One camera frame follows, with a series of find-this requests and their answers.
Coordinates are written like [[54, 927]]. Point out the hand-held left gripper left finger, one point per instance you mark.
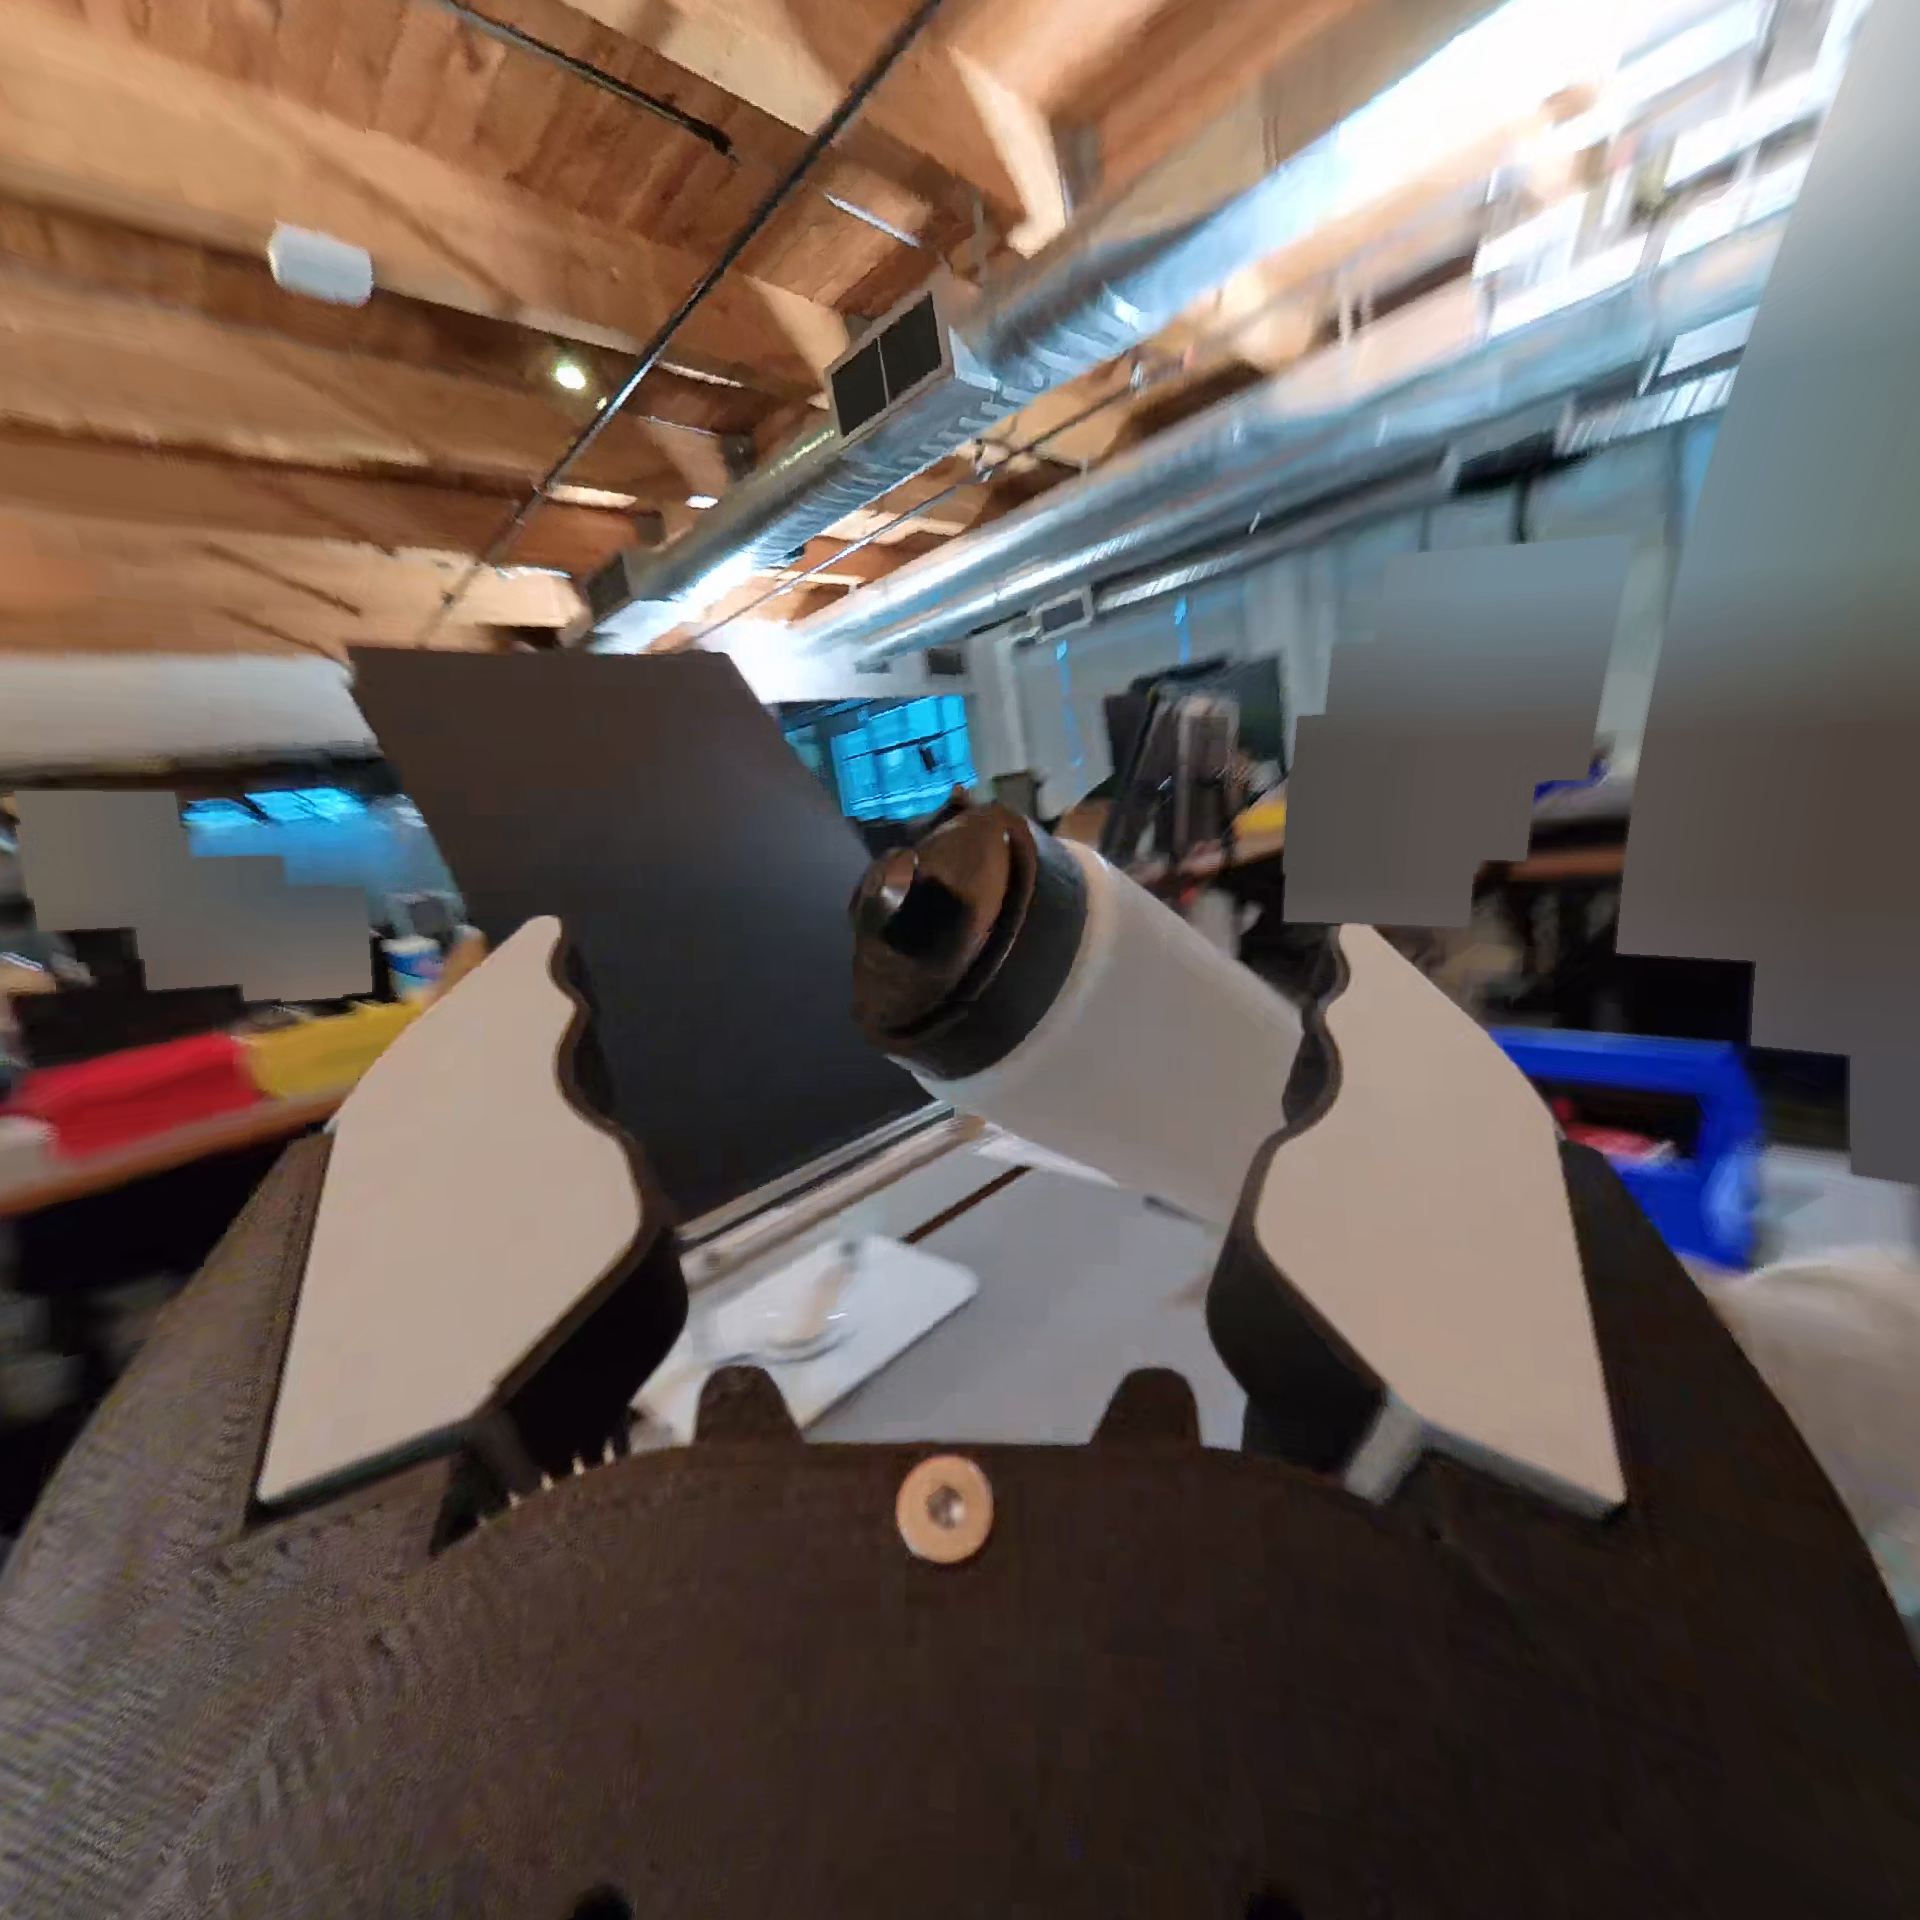
[[451, 1201]]

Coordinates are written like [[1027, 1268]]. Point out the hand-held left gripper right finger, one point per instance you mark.
[[1455, 1230]]

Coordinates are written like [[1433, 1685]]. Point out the blue plastic bin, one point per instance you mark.
[[1710, 1140]]

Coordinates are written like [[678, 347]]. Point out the white bottle with black lid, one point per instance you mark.
[[1141, 1034]]

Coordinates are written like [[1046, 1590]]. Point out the large black desk monitor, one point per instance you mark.
[[644, 900]]

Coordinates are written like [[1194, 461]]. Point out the yellow plastic bin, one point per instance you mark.
[[338, 1042]]

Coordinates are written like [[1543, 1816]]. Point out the white paper cup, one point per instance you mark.
[[413, 969]]

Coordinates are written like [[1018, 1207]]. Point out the red plastic bin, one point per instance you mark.
[[134, 1088]]

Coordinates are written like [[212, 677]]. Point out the person's grey hoodie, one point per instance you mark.
[[1830, 1351]]

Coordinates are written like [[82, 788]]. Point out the black computer monitor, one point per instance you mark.
[[1185, 750]]

